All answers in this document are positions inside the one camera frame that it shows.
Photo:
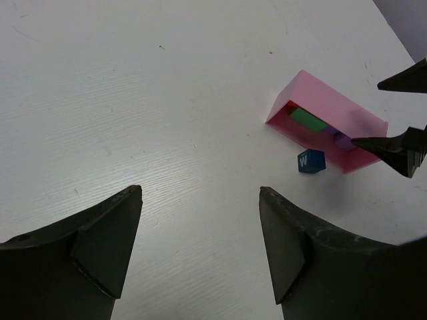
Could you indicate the red wood cube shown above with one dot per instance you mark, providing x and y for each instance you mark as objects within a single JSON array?
[{"x": 292, "y": 105}]

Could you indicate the dark blue letter cube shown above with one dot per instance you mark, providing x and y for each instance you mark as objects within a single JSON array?
[{"x": 311, "y": 161}]

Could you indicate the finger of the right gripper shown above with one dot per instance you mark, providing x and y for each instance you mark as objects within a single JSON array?
[
  {"x": 411, "y": 80},
  {"x": 404, "y": 153}
]

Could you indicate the green stepped wood block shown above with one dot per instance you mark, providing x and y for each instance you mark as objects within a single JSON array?
[{"x": 308, "y": 120}]

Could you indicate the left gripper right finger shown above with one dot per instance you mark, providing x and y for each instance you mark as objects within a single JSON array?
[{"x": 320, "y": 271}]

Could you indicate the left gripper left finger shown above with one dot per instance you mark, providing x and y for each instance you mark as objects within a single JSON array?
[{"x": 74, "y": 268}]

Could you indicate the right purple wood cube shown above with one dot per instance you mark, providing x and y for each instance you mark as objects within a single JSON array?
[{"x": 343, "y": 142}]

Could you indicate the pink plastic box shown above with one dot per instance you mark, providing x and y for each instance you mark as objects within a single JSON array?
[{"x": 333, "y": 108}]

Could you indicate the purple wood cube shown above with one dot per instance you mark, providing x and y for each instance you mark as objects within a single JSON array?
[
  {"x": 343, "y": 142},
  {"x": 331, "y": 130}
]

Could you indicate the left purple wood cube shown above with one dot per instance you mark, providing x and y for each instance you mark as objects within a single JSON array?
[{"x": 331, "y": 130}]

